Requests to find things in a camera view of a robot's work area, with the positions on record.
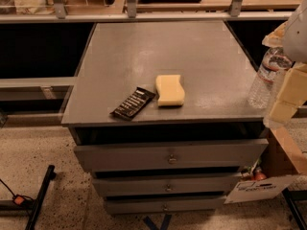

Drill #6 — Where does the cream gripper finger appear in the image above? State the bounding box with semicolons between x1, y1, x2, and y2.
268;62;307;124
262;22;287;47

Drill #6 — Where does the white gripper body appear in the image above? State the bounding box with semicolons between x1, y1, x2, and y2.
282;0;307;63

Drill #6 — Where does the clear plastic water bottle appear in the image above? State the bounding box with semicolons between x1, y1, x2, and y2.
248;47;293;109

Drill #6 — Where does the orange bottle in box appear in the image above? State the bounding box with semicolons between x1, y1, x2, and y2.
253;167;267;181

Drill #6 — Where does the brown cardboard box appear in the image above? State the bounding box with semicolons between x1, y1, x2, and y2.
224;125;307;205

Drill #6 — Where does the top grey drawer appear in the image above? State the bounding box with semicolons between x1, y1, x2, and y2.
74;139;268;172

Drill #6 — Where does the grey drawer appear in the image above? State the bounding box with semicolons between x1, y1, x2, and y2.
74;139;268;172
93;173;239;197
105;195;226;215

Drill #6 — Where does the yellow sponge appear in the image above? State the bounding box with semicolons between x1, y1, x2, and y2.
155;75;185;106

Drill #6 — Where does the middle grey drawer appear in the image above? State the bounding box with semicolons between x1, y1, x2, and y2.
93;173;239;197

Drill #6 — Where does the grey drawer cabinet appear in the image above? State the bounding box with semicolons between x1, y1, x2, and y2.
62;21;267;205

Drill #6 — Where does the black snack wrapper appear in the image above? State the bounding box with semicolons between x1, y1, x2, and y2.
110;87;155;121

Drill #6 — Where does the bottom grey drawer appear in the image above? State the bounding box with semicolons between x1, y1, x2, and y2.
105;195;226;215

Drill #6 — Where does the black metal stand leg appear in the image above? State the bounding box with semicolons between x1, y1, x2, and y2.
25;165;57;230

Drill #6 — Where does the grey metal rail frame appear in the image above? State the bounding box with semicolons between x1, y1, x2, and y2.
0;0;304;23

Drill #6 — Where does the orange cable tag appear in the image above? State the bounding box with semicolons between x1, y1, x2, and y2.
12;195;25;205

